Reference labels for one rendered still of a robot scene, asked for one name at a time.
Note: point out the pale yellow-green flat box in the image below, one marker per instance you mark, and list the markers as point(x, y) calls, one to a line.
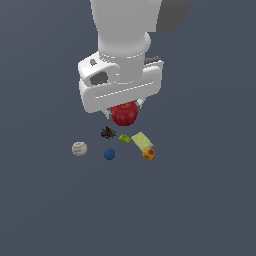
point(142, 141)

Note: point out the white baseball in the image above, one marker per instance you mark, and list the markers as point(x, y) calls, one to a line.
point(79, 148)

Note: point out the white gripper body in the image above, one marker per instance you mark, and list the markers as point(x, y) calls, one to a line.
point(120, 88)

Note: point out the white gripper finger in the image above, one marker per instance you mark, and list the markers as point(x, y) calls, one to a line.
point(107, 113)
point(140, 102)

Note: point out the dark spiky multicoloured toy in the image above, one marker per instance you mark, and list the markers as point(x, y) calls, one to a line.
point(107, 133)

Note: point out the blue ball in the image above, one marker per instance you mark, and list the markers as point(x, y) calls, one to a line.
point(109, 154)

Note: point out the small green block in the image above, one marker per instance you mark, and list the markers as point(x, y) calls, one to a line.
point(124, 138)

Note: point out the orange yellow peach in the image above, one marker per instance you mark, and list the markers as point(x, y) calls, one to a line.
point(148, 154)

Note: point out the red apple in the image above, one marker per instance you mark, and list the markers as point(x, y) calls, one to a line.
point(124, 113)

